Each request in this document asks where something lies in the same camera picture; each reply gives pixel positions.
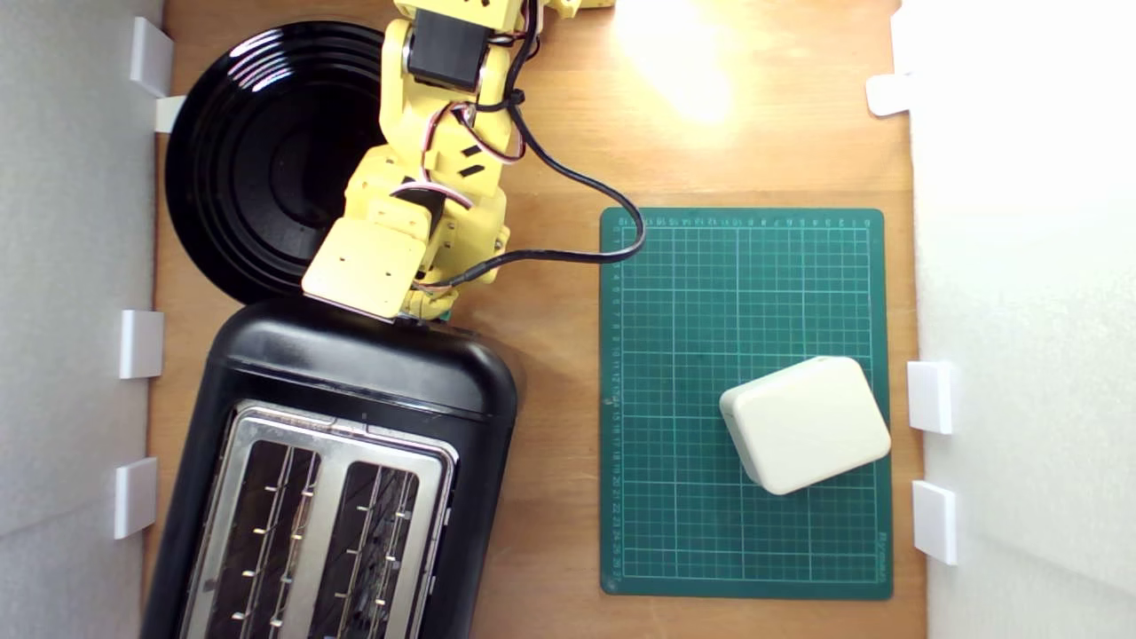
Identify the black two-slot toaster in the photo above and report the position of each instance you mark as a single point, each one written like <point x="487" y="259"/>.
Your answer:
<point x="355" y="373"/>

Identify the black plate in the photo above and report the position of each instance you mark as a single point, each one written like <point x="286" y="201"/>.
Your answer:
<point x="257" y="177"/>

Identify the green cutting mat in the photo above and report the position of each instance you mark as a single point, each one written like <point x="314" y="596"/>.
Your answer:
<point x="710" y="293"/>

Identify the white block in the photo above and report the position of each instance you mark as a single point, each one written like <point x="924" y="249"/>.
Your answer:
<point x="803" y="426"/>

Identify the yellow gripper camera housing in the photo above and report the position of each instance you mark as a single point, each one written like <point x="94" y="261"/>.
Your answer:
<point x="364" y="266"/>

